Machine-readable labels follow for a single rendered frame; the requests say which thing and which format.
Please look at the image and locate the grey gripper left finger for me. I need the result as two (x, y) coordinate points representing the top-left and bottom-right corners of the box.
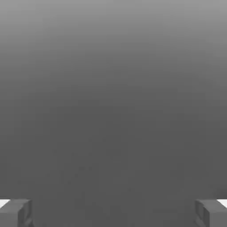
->
(0, 198), (34, 227)

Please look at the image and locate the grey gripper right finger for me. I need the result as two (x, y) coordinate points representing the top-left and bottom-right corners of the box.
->
(194, 198), (227, 227)

